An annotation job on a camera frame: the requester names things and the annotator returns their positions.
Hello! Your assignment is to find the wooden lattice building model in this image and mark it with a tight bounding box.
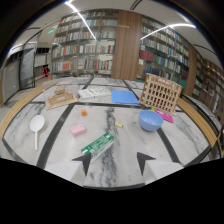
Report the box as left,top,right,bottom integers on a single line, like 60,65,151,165
138,73,184,114

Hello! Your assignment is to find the tall bookshelf with books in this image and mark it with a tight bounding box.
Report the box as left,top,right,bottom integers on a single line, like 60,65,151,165
136,15,195,95

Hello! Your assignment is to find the magenta booklet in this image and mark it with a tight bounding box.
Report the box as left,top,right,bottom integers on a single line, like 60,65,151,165
150,107,175,124

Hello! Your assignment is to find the blue plastic bowl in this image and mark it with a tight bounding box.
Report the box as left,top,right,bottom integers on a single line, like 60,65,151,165
138,110,164,132

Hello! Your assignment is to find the red step stool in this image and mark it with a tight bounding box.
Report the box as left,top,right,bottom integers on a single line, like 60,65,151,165
41,65,51,80

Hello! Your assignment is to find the white printed book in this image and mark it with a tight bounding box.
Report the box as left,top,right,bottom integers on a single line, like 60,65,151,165
77,86,112,100

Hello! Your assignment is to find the wooden castle model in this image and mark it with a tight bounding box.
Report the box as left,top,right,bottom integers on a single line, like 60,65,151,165
44,85,80,111

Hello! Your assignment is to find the white plastic spoon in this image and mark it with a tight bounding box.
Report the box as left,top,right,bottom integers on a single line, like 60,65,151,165
29,114,46,151

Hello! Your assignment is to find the pink power strip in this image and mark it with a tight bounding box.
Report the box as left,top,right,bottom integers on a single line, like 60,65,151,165
69,124,87,137

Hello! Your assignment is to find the large wooden bookshelf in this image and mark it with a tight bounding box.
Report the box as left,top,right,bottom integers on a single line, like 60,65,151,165
50,9,120,79

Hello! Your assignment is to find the wooden wall panel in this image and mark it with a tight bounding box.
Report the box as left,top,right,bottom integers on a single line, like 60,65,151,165
110,9,143,81

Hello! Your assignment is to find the green toothpaste box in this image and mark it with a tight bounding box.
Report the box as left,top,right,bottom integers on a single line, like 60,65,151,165
80,132,116,163

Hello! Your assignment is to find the blue folder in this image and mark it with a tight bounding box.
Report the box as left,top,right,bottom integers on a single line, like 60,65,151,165
111,89,141,106

